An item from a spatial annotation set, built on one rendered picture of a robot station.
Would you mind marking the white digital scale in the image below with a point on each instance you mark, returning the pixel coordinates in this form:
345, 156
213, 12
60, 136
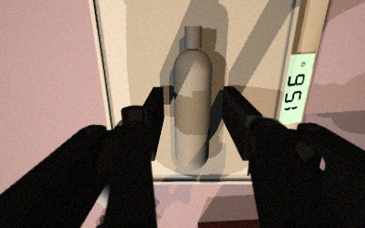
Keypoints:
252, 44

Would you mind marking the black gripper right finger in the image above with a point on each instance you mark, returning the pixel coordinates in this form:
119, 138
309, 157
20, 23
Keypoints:
287, 194

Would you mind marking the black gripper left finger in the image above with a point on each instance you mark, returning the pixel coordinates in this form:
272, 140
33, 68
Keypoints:
61, 190

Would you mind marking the red open box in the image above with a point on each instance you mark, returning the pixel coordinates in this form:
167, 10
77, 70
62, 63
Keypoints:
230, 224

